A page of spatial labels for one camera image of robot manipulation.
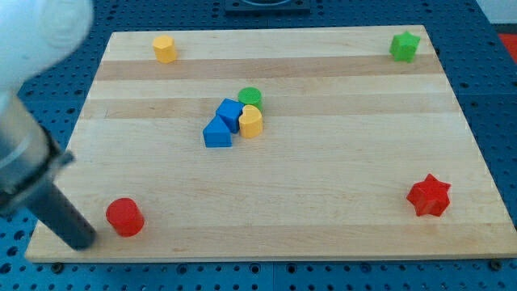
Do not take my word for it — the green star block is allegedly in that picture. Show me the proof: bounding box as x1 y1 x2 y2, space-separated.
389 31 421 63

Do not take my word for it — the green cylinder block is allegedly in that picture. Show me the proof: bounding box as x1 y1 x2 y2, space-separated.
237 86 263 112

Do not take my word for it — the wooden board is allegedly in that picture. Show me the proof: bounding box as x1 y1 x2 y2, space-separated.
25 25 516 263

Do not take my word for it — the blue cube block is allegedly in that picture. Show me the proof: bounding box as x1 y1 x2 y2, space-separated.
216 99 244 133

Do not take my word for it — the yellow heart block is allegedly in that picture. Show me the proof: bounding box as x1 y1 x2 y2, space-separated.
238 105 263 138

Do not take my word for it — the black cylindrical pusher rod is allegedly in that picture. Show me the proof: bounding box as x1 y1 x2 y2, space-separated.
27 181 96 251

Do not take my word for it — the red star block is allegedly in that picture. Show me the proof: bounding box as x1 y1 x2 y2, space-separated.
406 173 451 217

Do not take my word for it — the red cylinder block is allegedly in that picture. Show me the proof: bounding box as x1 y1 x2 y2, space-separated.
106 197 145 237

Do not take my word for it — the yellow hexagon block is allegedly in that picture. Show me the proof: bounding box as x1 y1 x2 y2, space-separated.
152 35 177 64

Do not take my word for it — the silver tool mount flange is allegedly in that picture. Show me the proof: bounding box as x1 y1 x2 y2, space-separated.
1 96 74 216

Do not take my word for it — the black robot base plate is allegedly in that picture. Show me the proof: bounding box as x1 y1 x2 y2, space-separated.
222 0 312 14

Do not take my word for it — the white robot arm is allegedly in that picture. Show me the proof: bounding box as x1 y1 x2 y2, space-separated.
1 0 96 251

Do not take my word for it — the blue triangle block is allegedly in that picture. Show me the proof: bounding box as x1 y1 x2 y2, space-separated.
203 116 232 148

